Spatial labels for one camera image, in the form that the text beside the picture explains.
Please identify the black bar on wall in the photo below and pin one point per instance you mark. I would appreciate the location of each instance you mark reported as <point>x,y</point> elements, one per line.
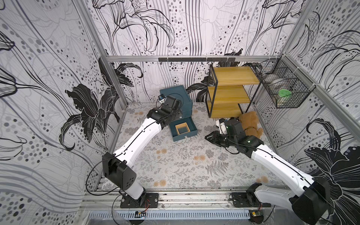
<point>194,59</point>

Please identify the yellow brooch box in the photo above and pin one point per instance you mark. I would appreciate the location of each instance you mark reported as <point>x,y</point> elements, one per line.
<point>182,128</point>

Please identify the brown teddy bear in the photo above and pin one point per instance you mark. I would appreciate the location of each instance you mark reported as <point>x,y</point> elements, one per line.
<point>250,122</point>

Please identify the aluminium rail frame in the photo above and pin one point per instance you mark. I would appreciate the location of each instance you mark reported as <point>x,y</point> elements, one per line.
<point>171,199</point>

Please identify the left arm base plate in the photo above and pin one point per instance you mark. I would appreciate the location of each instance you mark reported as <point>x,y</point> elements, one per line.
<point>146,200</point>

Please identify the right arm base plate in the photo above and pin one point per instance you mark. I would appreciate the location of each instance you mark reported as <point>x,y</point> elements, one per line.
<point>243,200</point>

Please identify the black wire basket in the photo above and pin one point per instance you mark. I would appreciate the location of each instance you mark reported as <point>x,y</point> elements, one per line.
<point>272,69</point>

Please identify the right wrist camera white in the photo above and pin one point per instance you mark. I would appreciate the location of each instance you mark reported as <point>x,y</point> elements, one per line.
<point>221,125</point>

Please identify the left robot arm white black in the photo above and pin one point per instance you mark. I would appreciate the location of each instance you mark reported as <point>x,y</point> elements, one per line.
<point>117,167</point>

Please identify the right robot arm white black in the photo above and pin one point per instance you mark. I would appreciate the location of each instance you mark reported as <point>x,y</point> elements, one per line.
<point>308,197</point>

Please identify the white bowl in basket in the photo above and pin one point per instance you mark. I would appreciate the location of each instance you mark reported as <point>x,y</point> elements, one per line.
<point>278,81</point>

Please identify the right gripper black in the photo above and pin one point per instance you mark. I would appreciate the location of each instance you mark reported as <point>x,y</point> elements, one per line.
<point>218,138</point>

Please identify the green lid container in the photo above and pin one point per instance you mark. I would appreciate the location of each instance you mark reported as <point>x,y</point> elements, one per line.
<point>284,95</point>

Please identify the yellow black shelf rack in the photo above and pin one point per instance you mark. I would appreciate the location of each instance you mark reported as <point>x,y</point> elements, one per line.
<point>225,93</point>

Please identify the teal drawer cabinet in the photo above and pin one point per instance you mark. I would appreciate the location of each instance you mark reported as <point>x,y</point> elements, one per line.
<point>180,93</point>

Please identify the white slotted cable duct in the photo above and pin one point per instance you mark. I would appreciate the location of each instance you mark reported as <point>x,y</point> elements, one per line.
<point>172,214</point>

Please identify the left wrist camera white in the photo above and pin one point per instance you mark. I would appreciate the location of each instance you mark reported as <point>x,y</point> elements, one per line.
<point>161,98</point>

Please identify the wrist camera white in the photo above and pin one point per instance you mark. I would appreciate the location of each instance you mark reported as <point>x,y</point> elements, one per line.
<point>161,98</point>
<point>221,125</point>

